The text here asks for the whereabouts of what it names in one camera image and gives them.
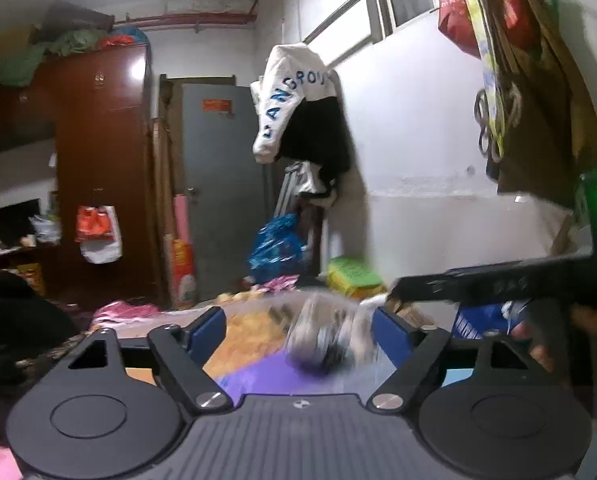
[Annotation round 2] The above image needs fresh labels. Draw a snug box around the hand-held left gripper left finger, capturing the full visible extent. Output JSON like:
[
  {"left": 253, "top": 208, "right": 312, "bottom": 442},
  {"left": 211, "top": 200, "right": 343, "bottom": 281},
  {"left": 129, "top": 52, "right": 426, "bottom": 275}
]
[{"left": 67, "top": 306, "right": 235, "bottom": 415}]

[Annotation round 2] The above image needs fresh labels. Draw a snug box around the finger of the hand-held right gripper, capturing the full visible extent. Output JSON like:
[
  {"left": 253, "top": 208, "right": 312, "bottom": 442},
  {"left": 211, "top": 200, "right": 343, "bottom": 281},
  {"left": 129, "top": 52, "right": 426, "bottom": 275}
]
[{"left": 387, "top": 252, "right": 595, "bottom": 312}]

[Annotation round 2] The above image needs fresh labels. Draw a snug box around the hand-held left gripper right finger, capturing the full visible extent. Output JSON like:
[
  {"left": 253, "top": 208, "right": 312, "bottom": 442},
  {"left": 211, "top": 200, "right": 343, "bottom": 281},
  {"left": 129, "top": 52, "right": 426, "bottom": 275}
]
[{"left": 366, "top": 306, "right": 535, "bottom": 413}]

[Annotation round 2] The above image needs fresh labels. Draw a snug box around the grey white cloth bundle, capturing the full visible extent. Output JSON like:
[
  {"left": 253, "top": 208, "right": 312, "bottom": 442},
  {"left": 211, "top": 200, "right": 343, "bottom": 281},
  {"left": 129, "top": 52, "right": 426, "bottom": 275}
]
[{"left": 284, "top": 294, "right": 379, "bottom": 375}]

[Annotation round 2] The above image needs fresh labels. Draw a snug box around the person's right hand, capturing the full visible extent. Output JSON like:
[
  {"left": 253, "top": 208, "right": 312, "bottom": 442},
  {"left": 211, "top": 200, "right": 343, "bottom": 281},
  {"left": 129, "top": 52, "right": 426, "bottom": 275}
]
[{"left": 511, "top": 304, "right": 597, "bottom": 377}]

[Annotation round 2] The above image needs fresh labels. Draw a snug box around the blue and white packet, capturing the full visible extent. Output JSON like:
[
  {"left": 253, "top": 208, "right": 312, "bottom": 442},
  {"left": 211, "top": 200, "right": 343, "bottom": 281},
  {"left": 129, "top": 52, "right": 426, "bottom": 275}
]
[{"left": 451, "top": 300, "right": 532, "bottom": 342}]

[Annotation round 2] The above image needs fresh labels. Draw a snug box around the orange cloth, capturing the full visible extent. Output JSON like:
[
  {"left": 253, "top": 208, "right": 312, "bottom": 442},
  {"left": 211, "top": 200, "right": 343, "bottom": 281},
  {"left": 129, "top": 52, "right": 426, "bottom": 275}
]
[{"left": 202, "top": 310, "right": 292, "bottom": 378}]

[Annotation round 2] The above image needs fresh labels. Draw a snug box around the red and white sack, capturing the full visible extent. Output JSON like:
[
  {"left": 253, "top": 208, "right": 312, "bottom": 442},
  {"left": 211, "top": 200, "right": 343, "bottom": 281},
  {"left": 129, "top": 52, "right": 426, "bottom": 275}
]
[{"left": 166, "top": 237, "right": 198, "bottom": 311}]

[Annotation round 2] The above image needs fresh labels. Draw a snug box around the pink patterned cloth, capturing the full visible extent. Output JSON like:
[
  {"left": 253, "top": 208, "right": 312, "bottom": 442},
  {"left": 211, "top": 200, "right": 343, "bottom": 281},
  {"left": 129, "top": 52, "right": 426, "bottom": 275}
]
[{"left": 91, "top": 301, "right": 163, "bottom": 331}]

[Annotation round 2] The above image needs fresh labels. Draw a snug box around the blue plastic bag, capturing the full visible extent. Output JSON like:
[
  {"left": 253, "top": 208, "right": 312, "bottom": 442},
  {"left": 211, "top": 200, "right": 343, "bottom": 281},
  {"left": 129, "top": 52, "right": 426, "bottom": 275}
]
[{"left": 248, "top": 214, "right": 307, "bottom": 285}]

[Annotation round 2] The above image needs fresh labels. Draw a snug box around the purple mat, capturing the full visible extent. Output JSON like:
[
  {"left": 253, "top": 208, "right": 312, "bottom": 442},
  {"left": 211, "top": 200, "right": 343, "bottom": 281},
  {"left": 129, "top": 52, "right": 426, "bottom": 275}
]
[{"left": 217, "top": 347, "right": 394, "bottom": 408}]

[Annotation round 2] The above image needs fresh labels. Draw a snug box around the pink rolled mat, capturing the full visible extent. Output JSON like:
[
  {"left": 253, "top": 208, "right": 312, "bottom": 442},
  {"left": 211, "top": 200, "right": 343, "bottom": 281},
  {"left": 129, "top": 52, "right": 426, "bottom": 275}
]
[{"left": 173, "top": 194, "right": 193, "bottom": 251}]

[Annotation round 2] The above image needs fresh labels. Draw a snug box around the brown hanging bag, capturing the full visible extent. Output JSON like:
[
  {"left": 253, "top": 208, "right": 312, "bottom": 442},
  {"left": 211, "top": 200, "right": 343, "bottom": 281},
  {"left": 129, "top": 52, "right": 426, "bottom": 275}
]
[{"left": 483, "top": 0, "right": 597, "bottom": 211}]

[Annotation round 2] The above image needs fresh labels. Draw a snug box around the grey metal door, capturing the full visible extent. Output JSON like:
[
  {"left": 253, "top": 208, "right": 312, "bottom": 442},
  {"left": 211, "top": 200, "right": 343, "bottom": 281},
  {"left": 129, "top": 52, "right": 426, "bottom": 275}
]
[{"left": 178, "top": 82, "right": 274, "bottom": 306}]

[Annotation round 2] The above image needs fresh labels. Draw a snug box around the red and white plastic bag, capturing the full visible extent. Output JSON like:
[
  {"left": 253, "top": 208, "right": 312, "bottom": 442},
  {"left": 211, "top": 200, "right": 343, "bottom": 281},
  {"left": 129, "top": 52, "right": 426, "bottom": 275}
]
[{"left": 75, "top": 205, "right": 123, "bottom": 265}]

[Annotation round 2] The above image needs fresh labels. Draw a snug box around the yellow carton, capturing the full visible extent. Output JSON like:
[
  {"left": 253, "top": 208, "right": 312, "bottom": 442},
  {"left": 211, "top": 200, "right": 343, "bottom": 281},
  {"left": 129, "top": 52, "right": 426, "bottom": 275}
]
[{"left": 16, "top": 262, "right": 46, "bottom": 297}]

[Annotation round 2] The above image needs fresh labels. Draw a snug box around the black cloth pile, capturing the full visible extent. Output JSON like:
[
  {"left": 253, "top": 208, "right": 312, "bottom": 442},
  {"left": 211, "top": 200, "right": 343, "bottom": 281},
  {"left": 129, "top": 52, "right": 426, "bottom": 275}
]
[{"left": 0, "top": 271, "right": 82, "bottom": 386}]

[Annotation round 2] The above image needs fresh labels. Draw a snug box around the brown wooden wardrobe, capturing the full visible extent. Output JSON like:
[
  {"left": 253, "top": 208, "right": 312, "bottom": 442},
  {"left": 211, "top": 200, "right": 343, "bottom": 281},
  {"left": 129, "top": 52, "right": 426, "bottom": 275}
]
[{"left": 0, "top": 42, "right": 166, "bottom": 311}]

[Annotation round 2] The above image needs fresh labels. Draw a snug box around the black hanging garment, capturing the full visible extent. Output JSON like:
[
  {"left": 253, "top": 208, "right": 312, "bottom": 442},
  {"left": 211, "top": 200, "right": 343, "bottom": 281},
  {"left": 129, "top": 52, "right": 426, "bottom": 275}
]
[{"left": 280, "top": 96, "right": 354, "bottom": 192}]

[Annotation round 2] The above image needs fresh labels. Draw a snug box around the yellow printed hanging bag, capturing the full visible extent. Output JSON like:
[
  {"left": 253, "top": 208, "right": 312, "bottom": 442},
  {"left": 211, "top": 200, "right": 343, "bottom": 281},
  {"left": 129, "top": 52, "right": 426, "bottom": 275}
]
[{"left": 451, "top": 0, "right": 509, "bottom": 161}]

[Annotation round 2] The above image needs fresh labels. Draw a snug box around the white lettered jacket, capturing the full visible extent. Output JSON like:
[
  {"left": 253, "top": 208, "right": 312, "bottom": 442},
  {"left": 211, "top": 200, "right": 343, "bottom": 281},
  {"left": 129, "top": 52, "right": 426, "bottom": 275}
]
[{"left": 250, "top": 44, "right": 338, "bottom": 163}]

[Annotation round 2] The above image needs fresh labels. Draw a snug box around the red hanging bag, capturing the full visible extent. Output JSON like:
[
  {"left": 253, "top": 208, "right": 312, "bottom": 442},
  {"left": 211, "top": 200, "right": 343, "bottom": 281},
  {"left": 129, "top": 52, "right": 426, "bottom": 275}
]
[{"left": 437, "top": 0, "right": 482, "bottom": 58}]

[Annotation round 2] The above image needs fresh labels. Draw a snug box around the metal clothes rod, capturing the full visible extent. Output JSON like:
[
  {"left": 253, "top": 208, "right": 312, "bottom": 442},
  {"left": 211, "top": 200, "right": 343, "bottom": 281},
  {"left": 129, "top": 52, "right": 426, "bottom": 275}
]
[{"left": 303, "top": 0, "right": 419, "bottom": 45}]

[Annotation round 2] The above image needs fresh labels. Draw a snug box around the green cloth bundle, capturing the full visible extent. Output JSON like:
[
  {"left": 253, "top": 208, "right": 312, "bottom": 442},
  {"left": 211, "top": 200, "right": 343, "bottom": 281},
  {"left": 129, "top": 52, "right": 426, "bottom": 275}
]
[{"left": 0, "top": 27, "right": 110, "bottom": 87}]

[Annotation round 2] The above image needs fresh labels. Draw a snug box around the metal folding frame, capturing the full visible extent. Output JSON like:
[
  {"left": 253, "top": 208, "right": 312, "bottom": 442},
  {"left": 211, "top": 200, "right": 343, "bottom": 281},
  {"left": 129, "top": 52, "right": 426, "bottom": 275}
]
[{"left": 273, "top": 160, "right": 324, "bottom": 221}]

